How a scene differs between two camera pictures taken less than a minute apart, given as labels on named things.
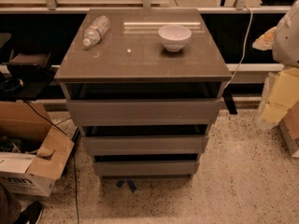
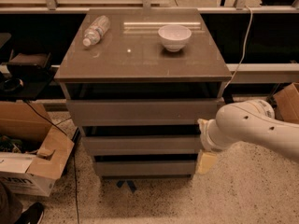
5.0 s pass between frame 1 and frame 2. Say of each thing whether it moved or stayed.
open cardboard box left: stayed
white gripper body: moved
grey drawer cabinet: stayed
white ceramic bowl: stayed
